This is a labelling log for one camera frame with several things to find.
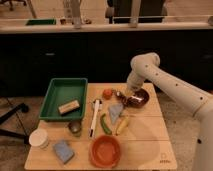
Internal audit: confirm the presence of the silver metal fork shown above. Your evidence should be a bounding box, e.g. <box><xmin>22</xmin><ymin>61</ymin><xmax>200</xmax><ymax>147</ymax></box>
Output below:
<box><xmin>112</xmin><ymin>89</ymin><xmax>142</xmax><ymax>102</ymax></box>

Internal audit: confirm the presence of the small green bin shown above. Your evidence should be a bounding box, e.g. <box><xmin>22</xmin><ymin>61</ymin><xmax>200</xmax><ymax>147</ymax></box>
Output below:
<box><xmin>26</xmin><ymin>19</ymin><xmax>56</xmax><ymax>26</ymax></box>

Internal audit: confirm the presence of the yellow banana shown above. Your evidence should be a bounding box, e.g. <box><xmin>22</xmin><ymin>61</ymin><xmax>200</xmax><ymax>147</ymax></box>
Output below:
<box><xmin>116</xmin><ymin>116</ymin><xmax>130</xmax><ymax>135</ymax></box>

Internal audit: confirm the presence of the orange bowl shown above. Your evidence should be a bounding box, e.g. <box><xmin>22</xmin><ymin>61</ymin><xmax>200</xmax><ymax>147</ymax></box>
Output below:
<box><xmin>89</xmin><ymin>135</ymin><xmax>121</xmax><ymax>168</ymax></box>

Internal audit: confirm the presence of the orange fruit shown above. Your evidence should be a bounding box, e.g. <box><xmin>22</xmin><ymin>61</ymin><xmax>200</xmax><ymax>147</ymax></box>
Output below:
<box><xmin>102</xmin><ymin>89</ymin><xmax>113</xmax><ymax>100</ymax></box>

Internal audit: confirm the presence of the black chair base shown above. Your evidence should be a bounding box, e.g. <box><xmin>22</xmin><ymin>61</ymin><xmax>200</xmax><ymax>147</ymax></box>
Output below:
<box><xmin>0</xmin><ymin>103</ymin><xmax>29</xmax><ymax>144</ymax></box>

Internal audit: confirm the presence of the dark grape bunch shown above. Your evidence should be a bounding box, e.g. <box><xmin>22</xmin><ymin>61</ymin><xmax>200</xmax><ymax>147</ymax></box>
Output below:
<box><xmin>115</xmin><ymin>91</ymin><xmax>128</xmax><ymax>106</ymax></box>

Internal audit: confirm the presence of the green pepper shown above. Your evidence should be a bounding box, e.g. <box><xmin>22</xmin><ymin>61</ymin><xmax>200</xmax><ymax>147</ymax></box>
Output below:
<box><xmin>100</xmin><ymin>114</ymin><xmax>112</xmax><ymax>135</ymax></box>

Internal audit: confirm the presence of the green plastic tray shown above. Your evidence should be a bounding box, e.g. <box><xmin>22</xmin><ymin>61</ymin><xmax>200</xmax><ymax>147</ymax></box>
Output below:
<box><xmin>39</xmin><ymin>78</ymin><xmax>88</xmax><ymax>122</ymax></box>

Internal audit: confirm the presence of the green avocado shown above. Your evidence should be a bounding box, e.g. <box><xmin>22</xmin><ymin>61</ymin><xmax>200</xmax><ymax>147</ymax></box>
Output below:
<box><xmin>68</xmin><ymin>121</ymin><xmax>82</xmax><ymax>137</ymax></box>

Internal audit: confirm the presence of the wooden block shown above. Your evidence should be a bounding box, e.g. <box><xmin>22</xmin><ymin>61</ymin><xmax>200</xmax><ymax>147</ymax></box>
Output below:
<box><xmin>58</xmin><ymin>100</ymin><xmax>80</xmax><ymax>115</ymax></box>

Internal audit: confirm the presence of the white cup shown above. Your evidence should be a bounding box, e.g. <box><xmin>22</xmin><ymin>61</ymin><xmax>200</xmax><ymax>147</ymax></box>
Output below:
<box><xmin>29</xmin><ymin>129</ymin><xmax>49</xmax><ymax>149</ymax></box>

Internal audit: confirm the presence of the blue sponge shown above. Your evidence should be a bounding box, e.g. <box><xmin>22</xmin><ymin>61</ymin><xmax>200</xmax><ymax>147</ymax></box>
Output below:
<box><xmin>53</xmin><ymin>140</ymin><xmax>74</xmax><ymax>164</ymax></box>

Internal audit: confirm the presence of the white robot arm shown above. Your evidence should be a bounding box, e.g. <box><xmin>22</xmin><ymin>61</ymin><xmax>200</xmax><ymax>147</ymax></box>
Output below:
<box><xmin>127</xmin><ymin>52</ymin><xmax>213</xmax><ymax>171</ymax></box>

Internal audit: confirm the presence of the purple bowl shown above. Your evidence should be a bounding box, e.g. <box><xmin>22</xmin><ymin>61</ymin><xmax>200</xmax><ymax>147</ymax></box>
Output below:
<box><xmin>126</xmin><ymin>88</ymin><xmax>149</xmax><ymax>108</ymax></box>

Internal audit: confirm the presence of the light blue cloth wedge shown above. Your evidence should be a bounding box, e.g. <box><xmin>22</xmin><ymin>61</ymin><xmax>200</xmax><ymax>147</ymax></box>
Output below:
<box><xmin>108</xmin><ymin>103</ymin><xmax>124</xmax><ymax>124</ymax></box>

